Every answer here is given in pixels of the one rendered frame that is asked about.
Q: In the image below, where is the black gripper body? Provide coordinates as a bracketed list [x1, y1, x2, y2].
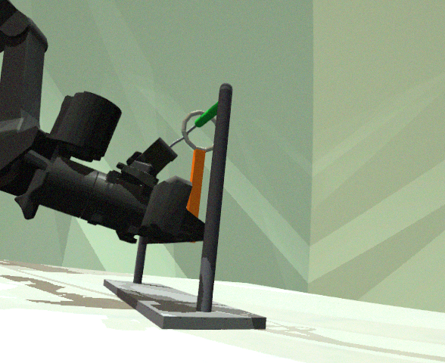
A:
[80, 171, 192, 244]

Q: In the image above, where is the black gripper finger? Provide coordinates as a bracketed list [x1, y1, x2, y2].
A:
[158, 209, 205, 244]
[142, 237, 158, 244]

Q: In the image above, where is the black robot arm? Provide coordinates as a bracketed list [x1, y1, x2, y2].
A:
[0, 0, 178, 219]

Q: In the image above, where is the orange handle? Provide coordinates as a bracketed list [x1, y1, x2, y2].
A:
[181, 110, 213, 218]

